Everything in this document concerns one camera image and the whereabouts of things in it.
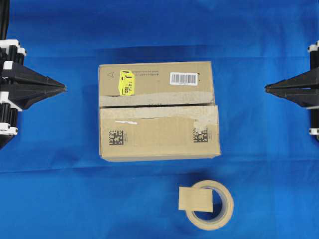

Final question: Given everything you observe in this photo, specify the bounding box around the brown cardboard box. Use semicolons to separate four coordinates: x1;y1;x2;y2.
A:
98;61;221;162

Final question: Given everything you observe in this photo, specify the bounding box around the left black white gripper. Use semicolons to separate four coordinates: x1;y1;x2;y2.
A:
0;39;66;136

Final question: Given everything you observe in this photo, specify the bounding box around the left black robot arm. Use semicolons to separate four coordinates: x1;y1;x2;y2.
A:
0;0;66;139

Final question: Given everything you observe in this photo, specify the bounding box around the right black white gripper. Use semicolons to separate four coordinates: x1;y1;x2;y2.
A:
265;39;319;142

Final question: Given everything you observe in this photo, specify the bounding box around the beige packing tape roll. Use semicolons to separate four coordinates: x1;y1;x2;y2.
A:
185;180;234;231

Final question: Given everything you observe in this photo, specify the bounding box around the blue table cloth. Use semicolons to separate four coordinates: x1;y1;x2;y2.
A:
0;0;319;239

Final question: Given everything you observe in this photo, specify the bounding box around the beige tape strip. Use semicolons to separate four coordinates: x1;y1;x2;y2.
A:
178;187;213;213

